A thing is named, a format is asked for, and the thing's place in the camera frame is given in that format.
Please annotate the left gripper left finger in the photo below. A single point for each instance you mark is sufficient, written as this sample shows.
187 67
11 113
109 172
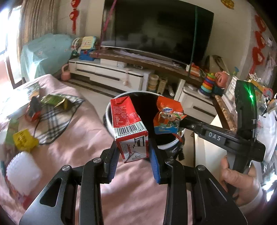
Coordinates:
72 190

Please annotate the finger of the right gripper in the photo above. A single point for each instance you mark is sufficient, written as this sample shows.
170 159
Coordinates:
188 124

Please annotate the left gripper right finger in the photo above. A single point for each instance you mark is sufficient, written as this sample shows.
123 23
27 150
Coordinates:
193 194

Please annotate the orange snack wrapper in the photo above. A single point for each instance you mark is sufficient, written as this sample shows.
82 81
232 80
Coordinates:
167 120

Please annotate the red milk carton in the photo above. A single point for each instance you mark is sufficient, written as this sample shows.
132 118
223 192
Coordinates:
131 134

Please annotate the yellow snack packet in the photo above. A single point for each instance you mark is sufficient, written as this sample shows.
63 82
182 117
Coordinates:
24 141

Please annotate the white rimmed trash bin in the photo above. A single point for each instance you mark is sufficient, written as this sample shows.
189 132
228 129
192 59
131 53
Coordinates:
145 105

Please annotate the person's right hand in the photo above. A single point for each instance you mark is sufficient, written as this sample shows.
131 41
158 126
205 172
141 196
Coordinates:
249 191

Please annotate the pink table cloth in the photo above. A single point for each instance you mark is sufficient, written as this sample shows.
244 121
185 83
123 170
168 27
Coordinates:
132 197

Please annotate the plaid cloth mat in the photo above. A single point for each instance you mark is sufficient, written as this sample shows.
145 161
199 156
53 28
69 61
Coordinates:
54 121

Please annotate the red crumpled can wrapper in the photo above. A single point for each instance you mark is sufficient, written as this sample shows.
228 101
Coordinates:
34 109

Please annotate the green snack bag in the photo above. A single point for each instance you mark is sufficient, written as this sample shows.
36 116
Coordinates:
57 101

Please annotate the black flat television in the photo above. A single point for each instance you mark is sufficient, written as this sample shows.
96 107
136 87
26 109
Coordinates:
176 30

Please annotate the white TV cabinet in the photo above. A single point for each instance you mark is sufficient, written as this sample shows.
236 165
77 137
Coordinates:
122 78

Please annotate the pink kettlebell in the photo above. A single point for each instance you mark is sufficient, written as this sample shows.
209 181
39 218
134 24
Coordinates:
65 72

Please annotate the teal covered furniture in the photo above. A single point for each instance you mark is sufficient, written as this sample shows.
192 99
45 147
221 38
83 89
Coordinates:
45 55

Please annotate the red hanging decoration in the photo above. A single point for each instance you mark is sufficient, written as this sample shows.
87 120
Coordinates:
74 14

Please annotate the brown striped curtain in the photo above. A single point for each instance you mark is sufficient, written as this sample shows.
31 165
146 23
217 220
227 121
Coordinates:
38 18

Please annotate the rainbow stacking ring toy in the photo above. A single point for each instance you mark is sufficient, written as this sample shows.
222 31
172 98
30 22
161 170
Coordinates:
207 86

